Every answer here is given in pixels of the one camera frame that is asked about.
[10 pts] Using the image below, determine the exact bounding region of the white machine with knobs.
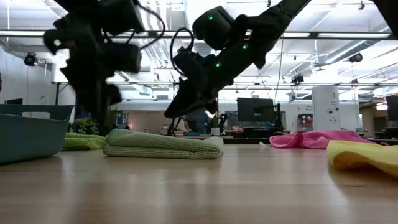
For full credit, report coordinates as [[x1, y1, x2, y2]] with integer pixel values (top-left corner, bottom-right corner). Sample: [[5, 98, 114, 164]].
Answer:
[[312, 85, 341, 131]]

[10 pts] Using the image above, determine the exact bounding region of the green artificial plant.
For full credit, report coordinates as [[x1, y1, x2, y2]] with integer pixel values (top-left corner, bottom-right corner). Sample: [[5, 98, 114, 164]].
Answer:
[[74, 117, 101, 135]]

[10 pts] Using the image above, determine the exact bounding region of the pink microfiber towel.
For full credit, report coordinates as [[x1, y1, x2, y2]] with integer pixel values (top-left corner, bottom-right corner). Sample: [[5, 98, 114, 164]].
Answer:
[[269, 129, 389, 149]]

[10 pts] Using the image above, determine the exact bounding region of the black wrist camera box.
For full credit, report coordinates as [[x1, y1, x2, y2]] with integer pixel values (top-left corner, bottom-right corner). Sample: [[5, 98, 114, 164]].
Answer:
[[105, 42, 142, 74], [172, 51, 200, 75]]

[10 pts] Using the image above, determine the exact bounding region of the black monitor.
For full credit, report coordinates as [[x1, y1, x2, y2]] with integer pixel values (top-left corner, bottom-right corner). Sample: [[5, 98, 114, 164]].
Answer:
[[385, 95, 398, 123], [236, 97, 275, 123]]

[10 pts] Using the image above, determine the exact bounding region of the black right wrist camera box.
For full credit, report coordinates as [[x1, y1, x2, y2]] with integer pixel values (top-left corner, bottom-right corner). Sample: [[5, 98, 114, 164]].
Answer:
[[172, 51, 200, 75]]

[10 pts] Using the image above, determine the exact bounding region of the shelf with red bins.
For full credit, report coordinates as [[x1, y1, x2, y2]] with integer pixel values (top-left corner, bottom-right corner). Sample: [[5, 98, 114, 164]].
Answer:
[[297, 113, 314, 134]]

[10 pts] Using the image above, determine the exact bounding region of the yellow microfiber towel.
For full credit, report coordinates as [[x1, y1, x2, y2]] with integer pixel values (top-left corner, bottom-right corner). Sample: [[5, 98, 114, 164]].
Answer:
[[326, 139, 398, 179]]

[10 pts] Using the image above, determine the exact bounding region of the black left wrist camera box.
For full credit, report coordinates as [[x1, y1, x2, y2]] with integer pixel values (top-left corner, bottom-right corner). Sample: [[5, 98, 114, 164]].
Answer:
[[105, 42, 142, 74]]

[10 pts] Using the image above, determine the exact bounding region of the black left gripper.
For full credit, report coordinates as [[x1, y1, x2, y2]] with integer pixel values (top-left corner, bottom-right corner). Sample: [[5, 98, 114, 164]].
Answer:
[[60, 52, 123, 135]]

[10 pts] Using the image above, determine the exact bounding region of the sage green towel teal edge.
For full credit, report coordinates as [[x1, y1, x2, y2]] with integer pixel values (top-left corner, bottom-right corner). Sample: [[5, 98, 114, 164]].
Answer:
[[103, 129, 224, 160]]

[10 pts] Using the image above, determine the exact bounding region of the black metal table frame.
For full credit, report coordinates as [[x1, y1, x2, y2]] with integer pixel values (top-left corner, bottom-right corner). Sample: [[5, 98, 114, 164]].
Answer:
[[222, 135, 398, 146]]

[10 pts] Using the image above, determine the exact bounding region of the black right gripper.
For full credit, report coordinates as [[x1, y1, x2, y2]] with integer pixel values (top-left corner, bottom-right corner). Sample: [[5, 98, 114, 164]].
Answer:
[[164, 52, 240, 119]]

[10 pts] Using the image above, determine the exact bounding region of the lime green microfiber towel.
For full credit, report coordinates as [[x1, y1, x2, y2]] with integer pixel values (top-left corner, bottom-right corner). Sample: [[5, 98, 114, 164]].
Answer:
[[63, 132, 108, 151]]

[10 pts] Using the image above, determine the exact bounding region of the black horizontal crossbar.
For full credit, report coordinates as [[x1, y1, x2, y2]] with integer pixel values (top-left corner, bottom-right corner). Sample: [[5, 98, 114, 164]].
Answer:
[[0, 30, 398, 40]]

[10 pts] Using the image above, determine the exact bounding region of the teal plastic bin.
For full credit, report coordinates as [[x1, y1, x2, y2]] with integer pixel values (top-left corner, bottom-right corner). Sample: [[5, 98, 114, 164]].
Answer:
[[0, 104, 75, 165]]

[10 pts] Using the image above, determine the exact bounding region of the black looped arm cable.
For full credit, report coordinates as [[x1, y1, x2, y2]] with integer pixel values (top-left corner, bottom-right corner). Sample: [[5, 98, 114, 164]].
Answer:
[[170, 27, 195, 75]]

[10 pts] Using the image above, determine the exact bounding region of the person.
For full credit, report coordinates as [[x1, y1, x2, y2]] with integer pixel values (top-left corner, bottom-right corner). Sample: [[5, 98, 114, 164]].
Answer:
[[185, 107, 210, 135]]

